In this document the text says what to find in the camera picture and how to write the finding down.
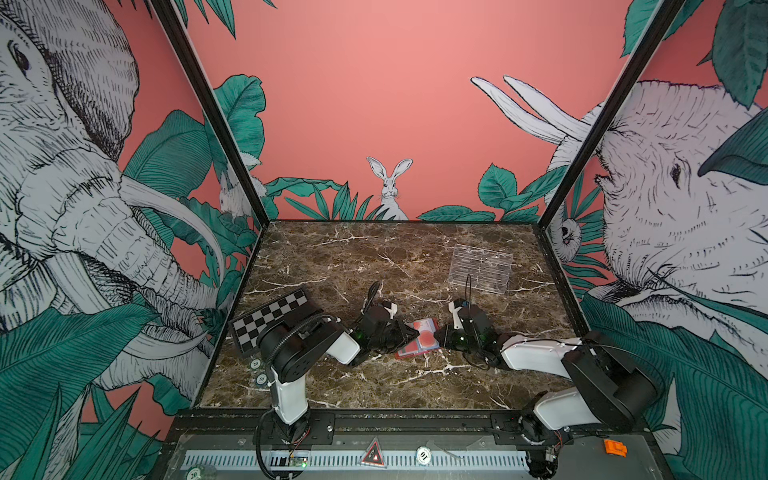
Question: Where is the clear acrylic compartment organizer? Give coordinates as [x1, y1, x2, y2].
[447, 244, 513, 295]

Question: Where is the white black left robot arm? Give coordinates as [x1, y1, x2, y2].
[259, 302, 419, 427]

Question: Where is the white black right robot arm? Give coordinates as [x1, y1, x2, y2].
[436, 298, 661, 444]

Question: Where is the red warning triangle sticker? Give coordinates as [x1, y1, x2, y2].
[360, 437, 387, 468]

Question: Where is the round white sticker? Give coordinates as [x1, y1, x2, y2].
[415, 446, 432, 466]

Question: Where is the black white checkerboard calibration board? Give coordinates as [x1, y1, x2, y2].
[229, 288, 309, 357]

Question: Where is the orange small connector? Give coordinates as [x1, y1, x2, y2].
[603, 439, 628, 458]

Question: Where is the white ventilation grille strip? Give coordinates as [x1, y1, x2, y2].
[179, 449, 529, 472]

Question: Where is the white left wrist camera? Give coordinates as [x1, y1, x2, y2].
[382, 301, 398, 319]

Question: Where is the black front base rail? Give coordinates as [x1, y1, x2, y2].
[167, 408, 534, 448]

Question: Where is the black right corner frame post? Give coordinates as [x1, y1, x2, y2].
[537, 0, 685, 230]

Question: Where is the black corner frame post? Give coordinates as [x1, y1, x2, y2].
[150, 0, 270, 231]
[537, 0, 685, 230]

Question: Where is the black left corner frame post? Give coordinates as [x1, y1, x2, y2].
[150, 0, 270, 231]

